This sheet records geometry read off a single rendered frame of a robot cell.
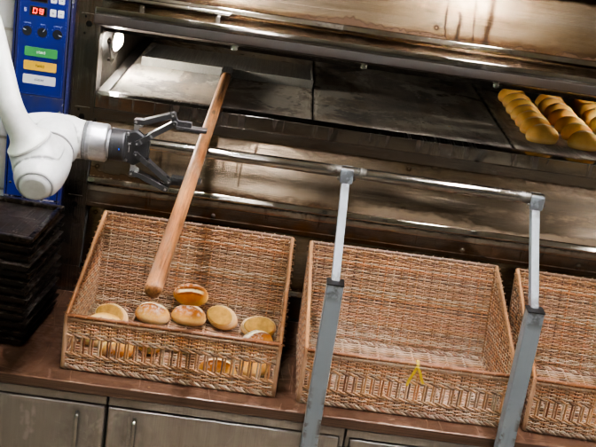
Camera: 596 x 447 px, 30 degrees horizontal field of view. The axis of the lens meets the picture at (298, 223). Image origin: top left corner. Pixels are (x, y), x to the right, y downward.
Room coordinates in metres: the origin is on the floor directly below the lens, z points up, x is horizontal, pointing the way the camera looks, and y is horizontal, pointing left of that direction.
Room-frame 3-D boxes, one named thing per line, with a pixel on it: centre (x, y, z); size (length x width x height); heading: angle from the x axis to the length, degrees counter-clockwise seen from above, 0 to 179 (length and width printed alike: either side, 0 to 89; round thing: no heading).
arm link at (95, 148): (2.48, 0.49, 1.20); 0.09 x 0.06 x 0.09; 2
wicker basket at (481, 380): (2.77, -0.33, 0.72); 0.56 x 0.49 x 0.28; 93
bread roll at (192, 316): (2.88, 0.27, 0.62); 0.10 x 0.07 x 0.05; 87
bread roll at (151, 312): (2.86, 0.37, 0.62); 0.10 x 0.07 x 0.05; 87
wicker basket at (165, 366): (2.76, 0.27, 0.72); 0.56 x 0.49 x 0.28; 91
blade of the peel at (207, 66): (3.67, 0.30, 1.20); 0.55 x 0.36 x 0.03; 92
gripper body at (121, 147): (2.48, 0.41, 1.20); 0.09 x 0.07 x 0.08; 92
